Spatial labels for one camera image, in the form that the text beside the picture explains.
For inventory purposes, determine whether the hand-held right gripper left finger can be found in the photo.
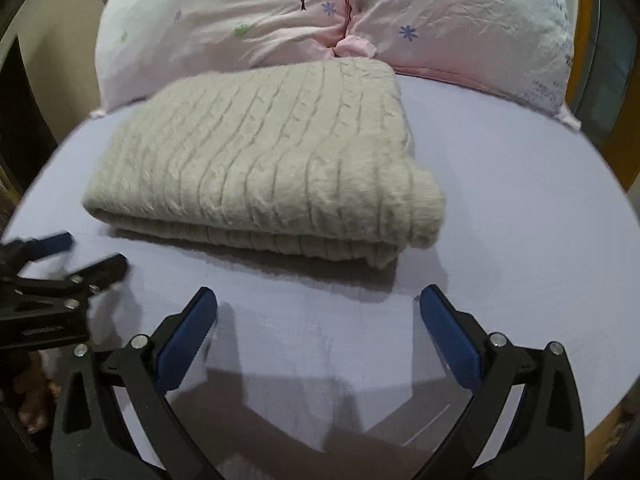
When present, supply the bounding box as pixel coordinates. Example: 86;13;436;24
50;286;224;480

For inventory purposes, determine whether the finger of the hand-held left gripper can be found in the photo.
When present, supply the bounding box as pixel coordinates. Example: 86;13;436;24
0;253;130;322
0;231;75;267

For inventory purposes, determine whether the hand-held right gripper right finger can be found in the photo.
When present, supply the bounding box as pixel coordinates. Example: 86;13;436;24
415;284;586;480

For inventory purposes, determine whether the beige knit blanket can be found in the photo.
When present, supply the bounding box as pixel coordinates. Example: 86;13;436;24
81;57;447;269

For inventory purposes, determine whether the person's left hand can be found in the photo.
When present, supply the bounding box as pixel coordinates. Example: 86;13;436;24
12;352;59;436

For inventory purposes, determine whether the dark wooden furniture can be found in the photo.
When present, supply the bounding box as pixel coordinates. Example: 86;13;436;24
0;35;57;206

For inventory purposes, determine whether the white floral pillow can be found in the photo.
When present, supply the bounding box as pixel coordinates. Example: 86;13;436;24
95;0;354;111

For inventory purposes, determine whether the pink floral pillow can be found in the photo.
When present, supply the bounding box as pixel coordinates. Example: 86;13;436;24
334;0;582;132

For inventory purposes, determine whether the yellow wooden bed frame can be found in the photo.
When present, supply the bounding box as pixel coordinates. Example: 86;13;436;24
564;0;640;196

